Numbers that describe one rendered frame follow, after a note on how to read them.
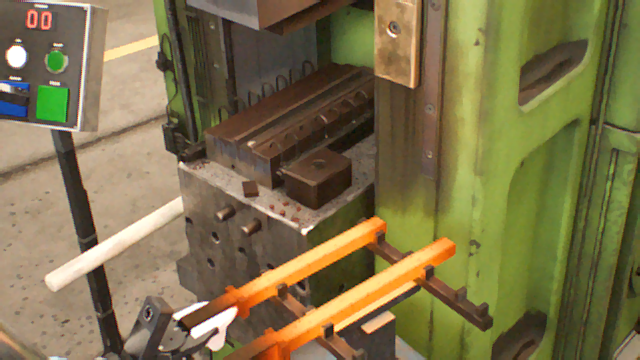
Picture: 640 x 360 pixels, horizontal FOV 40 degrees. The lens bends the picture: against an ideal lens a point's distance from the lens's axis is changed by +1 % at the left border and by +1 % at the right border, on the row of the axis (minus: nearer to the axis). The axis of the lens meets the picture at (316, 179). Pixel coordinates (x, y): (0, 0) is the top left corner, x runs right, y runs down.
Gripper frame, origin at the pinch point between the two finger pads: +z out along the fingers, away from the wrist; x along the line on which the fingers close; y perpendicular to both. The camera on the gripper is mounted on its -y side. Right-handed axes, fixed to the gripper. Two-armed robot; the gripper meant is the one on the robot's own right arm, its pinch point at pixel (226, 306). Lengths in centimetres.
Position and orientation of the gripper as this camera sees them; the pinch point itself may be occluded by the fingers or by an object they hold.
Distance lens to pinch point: 139.5
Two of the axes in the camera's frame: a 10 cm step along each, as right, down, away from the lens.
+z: 7.8, -3.7, 5.0
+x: 6.2, 4.2, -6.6
